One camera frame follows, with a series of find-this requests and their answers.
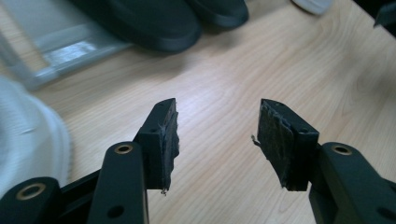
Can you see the white sneaker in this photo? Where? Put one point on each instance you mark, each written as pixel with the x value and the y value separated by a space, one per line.
pixel 311 4
pixel 28 133

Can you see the black slipper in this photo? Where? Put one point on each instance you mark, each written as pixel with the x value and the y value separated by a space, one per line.
pixel 218 11
pixel 140 21

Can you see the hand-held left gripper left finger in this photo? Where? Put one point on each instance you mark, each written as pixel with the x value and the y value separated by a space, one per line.
pixel 158 146

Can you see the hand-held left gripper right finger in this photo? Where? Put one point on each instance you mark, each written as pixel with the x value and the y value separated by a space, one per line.
pixel 286 146

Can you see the metal shoe rack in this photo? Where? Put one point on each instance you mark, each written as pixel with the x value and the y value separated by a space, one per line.
pixel 65 53

